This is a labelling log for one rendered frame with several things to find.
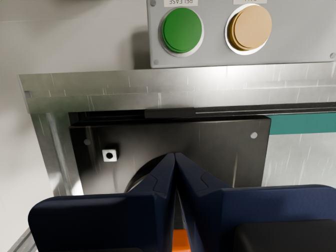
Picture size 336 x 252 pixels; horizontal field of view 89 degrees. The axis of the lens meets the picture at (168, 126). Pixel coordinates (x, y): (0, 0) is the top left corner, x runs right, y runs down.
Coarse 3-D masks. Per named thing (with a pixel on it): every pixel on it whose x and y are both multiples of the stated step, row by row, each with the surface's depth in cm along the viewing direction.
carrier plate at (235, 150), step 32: (96, 128) 20; (128, 128) 20; (160, 128) 20; (192, 128) 20; (224, 128) 20; (256, 128) 20; (96, 160) 21; (128, 160) 21; (160, 160) 21; (192, 160) 21; (224, 160) 22; (256, 160) 22; (96, 192) 23
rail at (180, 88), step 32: (288, 64) 19; (320, 64) 19; (32, 96) 20; (64, 96) 20; (96, 96) 20; (128, 96) 20; (160, 96) 20; (192, 96) 20; (224, 96) 20; (256, 96) 20; (288, 96) 20; (320, 96) 20
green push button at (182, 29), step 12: (180, 12) 16; (192, 12) 17; (168, 24) 17; (180, 24) 17; (192, 24) 17; (168, 36) 17; (180, 36) 17; (192, 36) 17; (180, 48) 17; (192, 48) 18
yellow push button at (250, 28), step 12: (240, 12) 17; (252, 12) 16; (264, 12) 17; (240, 24) 17; (252, 24) 17; (264, 24) 17; (240, 36) 17; (252, 36) 17; (264, 36) 17; (240, 48) 18; (252, 48) 18
